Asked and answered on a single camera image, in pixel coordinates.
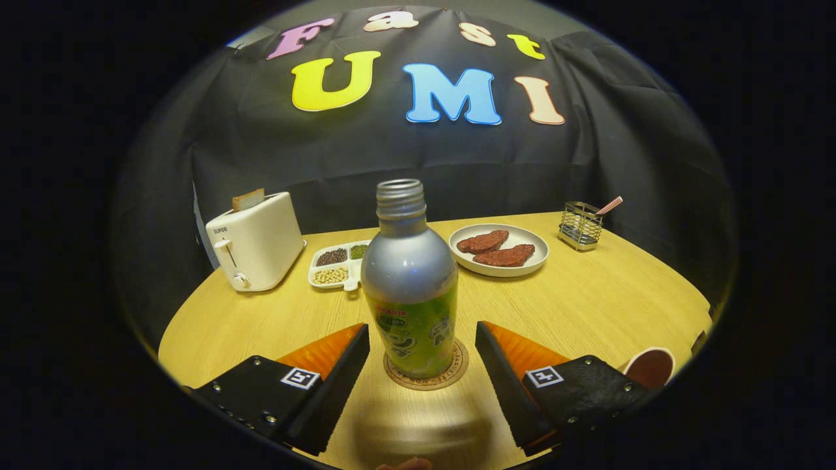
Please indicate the white divided tray with beans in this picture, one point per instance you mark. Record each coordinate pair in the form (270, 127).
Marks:
(330, 266)

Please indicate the toast slice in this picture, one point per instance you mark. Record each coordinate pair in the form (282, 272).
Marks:
(248, 200)

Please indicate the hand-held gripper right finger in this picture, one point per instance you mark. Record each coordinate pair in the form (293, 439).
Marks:
(509, 391)

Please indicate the red meat slice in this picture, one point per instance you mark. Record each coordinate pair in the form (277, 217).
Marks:
(483, 241)
(506, 256)

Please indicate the silver bottle with green label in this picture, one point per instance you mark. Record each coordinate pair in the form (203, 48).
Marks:
(408, 274)

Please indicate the white toaster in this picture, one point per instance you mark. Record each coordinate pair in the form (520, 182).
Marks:
(261, 248)

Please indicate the wooden table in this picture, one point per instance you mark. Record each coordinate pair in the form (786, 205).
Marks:
(588, 307)

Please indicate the pink striped straw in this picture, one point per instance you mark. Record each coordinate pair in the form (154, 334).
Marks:
(610, 205)

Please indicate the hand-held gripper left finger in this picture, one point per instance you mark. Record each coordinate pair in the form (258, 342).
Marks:
(333, 398)

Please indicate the black backdrop cloth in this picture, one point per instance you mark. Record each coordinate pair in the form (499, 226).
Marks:
(392, 156)

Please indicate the round brown coaster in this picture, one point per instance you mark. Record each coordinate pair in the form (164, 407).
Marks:
(459, 365)

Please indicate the white round plate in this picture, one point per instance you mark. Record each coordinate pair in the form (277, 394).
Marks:
(539, 251)

